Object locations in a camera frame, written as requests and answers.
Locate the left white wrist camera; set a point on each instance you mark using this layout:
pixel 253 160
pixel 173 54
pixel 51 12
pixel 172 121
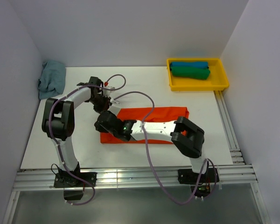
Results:
pixel 107 90

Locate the yellow plastic tray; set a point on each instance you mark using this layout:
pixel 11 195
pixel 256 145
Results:
pixel 217 80

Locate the aluminium rail frame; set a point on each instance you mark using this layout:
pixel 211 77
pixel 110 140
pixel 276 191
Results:
pixel 238 173

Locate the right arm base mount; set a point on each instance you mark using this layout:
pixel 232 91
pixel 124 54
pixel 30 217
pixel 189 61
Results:
pixel 187 176

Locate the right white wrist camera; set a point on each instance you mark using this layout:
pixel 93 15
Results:
pixel 114 107

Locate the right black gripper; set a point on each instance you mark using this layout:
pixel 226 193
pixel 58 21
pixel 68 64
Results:
pixel 100 127

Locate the green rolled t shirt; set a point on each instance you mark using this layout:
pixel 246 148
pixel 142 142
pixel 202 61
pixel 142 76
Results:
pixel 190 72

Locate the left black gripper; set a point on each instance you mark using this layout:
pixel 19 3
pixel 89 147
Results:
pixel 105 106

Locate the orange t shirt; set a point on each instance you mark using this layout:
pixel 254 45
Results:
pixel 160 114

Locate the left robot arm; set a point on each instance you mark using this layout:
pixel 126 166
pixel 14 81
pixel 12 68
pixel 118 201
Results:
pixel 59 120

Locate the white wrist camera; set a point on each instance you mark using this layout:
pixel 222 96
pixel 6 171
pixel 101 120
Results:
pixel 107 90
pixel 114 107

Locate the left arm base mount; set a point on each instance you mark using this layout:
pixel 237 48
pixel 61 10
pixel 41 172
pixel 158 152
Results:
pixel 74 184

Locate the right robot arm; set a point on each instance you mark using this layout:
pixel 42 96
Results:
pixel 184 134

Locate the grey-blue crumpled t shirt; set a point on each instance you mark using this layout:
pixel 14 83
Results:
pixel 52 80

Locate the blue rolled t shirt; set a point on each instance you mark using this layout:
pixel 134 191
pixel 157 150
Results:
pixel 199 65

